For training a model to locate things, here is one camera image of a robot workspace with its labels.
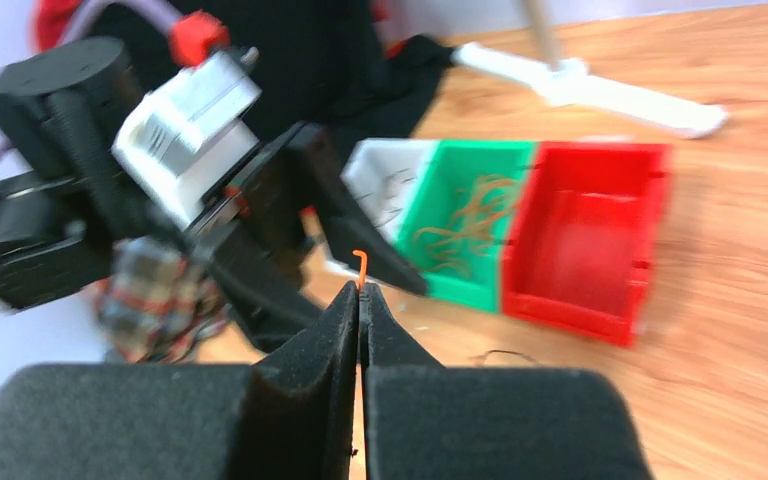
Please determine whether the white plastic bin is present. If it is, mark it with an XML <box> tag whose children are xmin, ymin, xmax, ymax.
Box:
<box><xmin>342</xmin><ymin>138</ymin><xmax>440</xmax><ymax>253</ymax></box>

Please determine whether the thin black cable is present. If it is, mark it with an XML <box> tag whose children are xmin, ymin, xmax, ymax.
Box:
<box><xmin>473</xmin><ymin>349</ymin><xmax>541</xmax><ymax>368</ymax></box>

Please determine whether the red plastic bin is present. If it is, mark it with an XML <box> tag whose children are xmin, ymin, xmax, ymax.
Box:
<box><xmin>501</xmin><ymin>142</ymin><xmax>671</xmax><ymax>347</ymax></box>

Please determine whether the red t-shirt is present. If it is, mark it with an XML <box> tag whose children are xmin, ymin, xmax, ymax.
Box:
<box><xmin>31</xmin><ymin>0</ymin><xmax>83</xmax><ymax>52</ymax></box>

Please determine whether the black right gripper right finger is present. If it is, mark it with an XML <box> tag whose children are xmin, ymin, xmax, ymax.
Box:
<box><xmin>359</xmin><ymin>284</ymin><xmax>652</xmax><ymax>479</ymax></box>

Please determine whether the green plastic bin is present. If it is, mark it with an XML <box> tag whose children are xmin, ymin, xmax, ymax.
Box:
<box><xmin>398</xmin><ymin>140</ymin><xmax>537</xmax><ymax>312</ymax></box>

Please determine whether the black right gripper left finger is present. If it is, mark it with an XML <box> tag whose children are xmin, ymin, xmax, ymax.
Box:
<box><xmin>0</xmin><ymin>283</ymin><xmax>359</xmax><ymax>479</ymax></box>

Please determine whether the plaid flannel shirt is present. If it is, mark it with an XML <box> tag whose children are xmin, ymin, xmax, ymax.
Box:
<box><xmin>87</xmin><ymin>237</ymin><xmax>230</xmax><ymax>364</ymax></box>

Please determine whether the orange cable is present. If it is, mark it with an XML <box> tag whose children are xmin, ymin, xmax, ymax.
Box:
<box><xmin>413</xmin><ymin>173</ymin><xmax>524</xmax><ymax>276</ymax></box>

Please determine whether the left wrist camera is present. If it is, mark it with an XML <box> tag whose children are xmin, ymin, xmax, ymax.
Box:
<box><xmin>112</xmin><ymin>11</ymin><xmax>261</xmax><ymax>231</ymax></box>

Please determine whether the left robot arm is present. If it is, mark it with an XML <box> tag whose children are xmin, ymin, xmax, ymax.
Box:
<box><xmin>0</xmin><ymin>37</ymin><xmax>429</xmax><ymax>350</ymax></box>

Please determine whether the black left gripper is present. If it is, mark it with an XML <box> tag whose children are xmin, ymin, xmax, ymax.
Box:
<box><xmin>182</xmin><ymin>123</ymin><xmax>429</xmax><ymax>353</ymax></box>

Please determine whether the black t-shirt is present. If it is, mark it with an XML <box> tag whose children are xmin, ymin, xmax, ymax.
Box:
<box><xmin>89</xmin><ymin>0</ymin><xmax>455</xmax><ymax>164</ymax></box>

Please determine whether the cable bundle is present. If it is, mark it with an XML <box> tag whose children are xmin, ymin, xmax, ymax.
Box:
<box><xmin>350</xmin><ymin>248</ymin><xmax>371</xmax><ymax>293</ymax></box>

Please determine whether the white stand with metal pole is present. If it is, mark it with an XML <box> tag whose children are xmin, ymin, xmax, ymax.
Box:
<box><xmin>451</xmin><ymin>1</ymin><xmax>729</xmax><ymax>139</ymax></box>

